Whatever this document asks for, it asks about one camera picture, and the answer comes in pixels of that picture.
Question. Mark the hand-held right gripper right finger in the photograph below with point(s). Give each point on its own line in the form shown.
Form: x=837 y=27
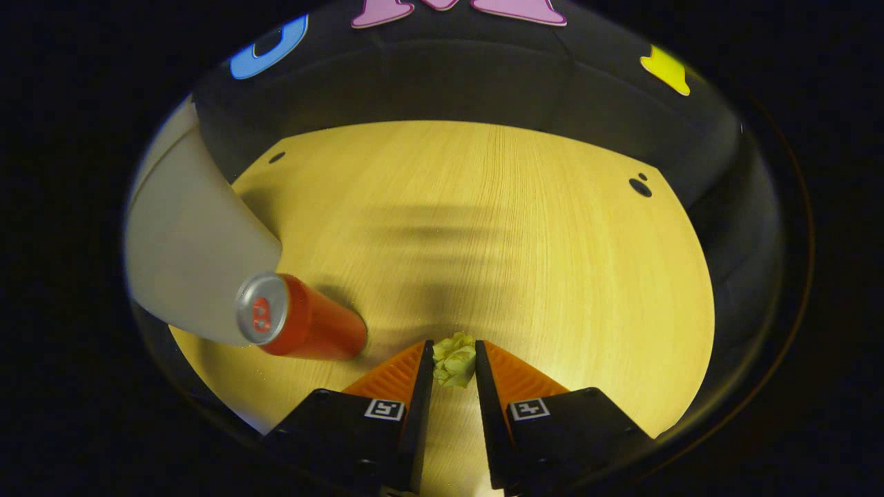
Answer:
x=489 y=421

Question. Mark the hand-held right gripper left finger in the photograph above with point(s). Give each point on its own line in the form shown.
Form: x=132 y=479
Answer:
x=418 y=414

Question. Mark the yellow paper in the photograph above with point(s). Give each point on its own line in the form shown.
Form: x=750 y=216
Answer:
x=456 y=362

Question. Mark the red pop can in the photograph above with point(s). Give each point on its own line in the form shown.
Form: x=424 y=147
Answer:
x=311 y=324

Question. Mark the white desktop garbage bin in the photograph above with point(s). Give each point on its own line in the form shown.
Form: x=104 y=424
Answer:
x=193 y=255

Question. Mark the wooden desktop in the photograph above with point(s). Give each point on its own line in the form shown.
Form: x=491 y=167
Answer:
x=525 y=262

